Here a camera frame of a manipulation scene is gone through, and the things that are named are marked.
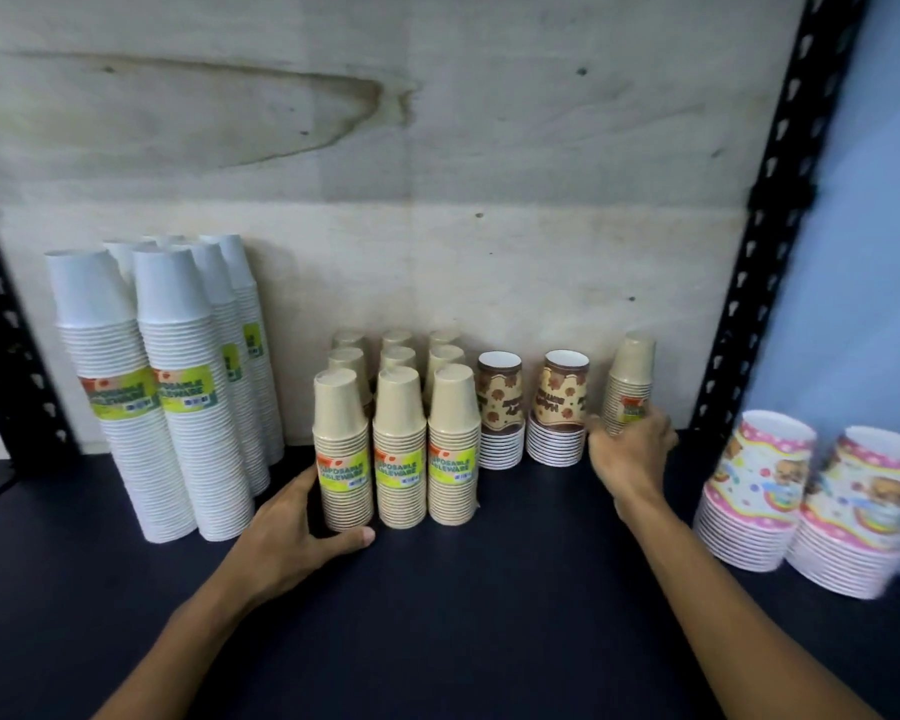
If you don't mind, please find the person's right hand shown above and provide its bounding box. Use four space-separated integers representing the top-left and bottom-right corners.
585 409 680 520

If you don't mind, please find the person's left hand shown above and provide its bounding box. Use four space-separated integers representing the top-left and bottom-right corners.
216 464 377 610

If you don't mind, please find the person's right forearm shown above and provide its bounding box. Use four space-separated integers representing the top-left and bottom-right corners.
613 488 883 720

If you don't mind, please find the person's left forearm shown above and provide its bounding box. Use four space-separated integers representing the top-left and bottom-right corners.
93 571 265 720

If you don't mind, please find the brown patterned cup stack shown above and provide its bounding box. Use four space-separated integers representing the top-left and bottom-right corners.
526 349 591 469
476 350 527 472

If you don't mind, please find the group of tan cup stacks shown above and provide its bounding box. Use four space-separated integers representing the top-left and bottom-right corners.
328 328 483 530

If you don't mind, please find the pink cartoon cup stack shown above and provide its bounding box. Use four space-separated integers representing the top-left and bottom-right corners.
784 425 900 601
692 409 819 574

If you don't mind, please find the group of white cup stacks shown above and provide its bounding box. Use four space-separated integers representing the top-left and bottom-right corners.
44 233 286 545

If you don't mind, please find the black slotted metal shelf post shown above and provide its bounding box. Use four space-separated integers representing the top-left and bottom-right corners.
688 0 873 445
0 166 81 475

